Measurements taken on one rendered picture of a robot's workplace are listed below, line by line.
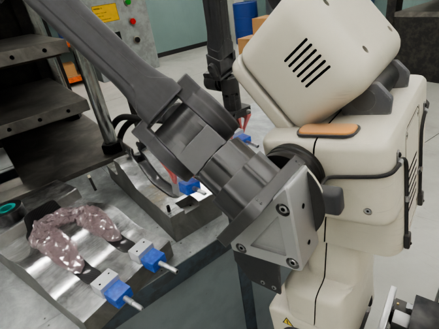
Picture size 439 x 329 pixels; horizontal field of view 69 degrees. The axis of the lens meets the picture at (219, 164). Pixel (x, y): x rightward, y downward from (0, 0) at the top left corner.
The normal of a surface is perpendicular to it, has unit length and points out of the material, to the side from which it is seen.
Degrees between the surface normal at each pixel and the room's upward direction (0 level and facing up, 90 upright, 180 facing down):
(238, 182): 56
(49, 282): 28
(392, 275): 0
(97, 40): 67
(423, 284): 0
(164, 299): 90
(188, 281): 90
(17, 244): 0
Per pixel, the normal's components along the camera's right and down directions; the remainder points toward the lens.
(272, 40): -0.59, 0.48
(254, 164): 0.25, -0.46
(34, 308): -0.14, -0.86
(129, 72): 0.08, 0.11
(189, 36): 0.56, 0.35
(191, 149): -0.12, -0.09
